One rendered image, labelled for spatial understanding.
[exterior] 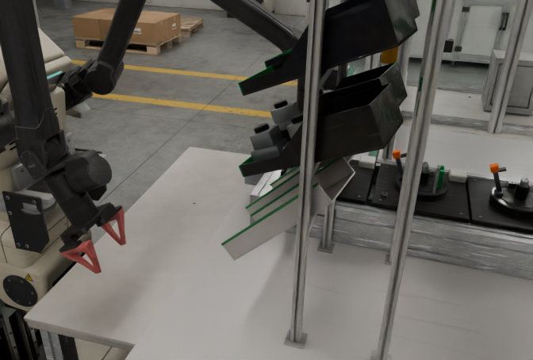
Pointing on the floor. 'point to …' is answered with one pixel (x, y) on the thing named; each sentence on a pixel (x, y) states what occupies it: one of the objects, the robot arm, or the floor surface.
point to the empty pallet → (188, 25)
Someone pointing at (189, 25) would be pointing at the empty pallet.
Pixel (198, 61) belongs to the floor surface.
